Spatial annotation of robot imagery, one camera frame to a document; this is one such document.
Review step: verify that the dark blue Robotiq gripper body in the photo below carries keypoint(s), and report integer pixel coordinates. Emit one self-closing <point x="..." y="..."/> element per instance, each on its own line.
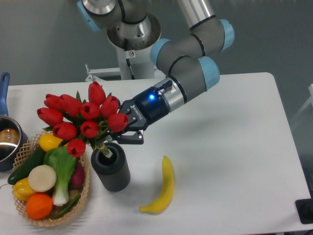
<point x="144" y="109"/>

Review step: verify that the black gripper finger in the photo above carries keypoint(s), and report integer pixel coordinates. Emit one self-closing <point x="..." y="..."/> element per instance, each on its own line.
<point x="135" y="137"/>

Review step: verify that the red tulip bouquet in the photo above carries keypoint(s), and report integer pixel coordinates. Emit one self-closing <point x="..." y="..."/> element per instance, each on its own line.
<point x="79" y="123"/>

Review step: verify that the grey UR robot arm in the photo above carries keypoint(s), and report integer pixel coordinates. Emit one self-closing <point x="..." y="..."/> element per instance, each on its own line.
<point x="188" y="68"/>

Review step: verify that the dark grey ribbed vase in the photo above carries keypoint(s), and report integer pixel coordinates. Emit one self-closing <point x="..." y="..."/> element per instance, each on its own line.
<point x="114" y="171"/>

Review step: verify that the yellow banana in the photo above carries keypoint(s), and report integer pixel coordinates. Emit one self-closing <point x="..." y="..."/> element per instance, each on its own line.
<point x="167" y="192"/>

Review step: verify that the purple sweet potato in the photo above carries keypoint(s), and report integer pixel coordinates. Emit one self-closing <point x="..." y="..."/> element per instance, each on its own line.
<point x="78" y="176"/>

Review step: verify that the green bok choy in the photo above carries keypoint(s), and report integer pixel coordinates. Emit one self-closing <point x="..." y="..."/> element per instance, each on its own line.
<point x="64" y="166"/>

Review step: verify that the yellow squash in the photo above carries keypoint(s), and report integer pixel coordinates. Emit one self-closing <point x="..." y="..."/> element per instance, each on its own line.
<point x="48" y="142"/>

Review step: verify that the green bean pod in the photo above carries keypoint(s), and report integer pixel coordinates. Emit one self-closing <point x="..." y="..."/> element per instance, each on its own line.
<point x="67" y="208"/>

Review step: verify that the dark green cucumber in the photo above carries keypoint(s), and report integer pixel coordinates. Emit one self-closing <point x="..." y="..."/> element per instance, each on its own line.
<point x="34" y="160"/>

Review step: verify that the cream round radish slice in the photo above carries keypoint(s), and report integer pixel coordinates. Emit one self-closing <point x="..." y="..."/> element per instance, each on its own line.
<point x="42" y="178"/>

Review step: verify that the woven wicker basket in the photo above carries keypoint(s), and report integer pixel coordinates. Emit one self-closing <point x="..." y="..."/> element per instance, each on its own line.
<point x="25" y="151"/>

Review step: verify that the orange fruit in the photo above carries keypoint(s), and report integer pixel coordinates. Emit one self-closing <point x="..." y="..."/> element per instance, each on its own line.
<point x="39" y="205"/>

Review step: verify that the yellow bell pepper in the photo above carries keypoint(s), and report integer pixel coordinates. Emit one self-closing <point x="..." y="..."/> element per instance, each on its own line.
<point x="22" y="190"/>

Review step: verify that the black device at table edge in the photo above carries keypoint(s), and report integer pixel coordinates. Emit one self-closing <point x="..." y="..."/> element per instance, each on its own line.
<point x="305" y="210"/>

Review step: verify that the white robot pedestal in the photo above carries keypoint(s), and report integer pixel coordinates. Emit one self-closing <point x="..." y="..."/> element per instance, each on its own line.
<point x="135" y="64"/>

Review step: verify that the white metal base frame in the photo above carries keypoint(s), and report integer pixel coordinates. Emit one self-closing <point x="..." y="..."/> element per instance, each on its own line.
<point x="110" y="74"/>

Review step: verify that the blue handled saucepan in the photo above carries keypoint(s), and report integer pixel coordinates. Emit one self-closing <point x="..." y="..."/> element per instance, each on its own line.
<point x="12" y="137"/>

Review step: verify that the white frame at right edge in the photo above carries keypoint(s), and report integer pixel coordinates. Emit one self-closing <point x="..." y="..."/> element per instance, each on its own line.
<point x="306" y="109"/>

